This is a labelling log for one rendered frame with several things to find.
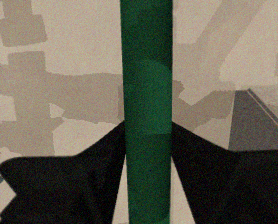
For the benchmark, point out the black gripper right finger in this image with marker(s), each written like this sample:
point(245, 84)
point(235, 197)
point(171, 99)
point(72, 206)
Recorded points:
point(210, 173)

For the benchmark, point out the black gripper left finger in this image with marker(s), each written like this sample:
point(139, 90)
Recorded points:
point(96, 171)

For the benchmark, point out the dark green pipe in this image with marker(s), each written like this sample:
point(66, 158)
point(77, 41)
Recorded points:
point(147, 65)

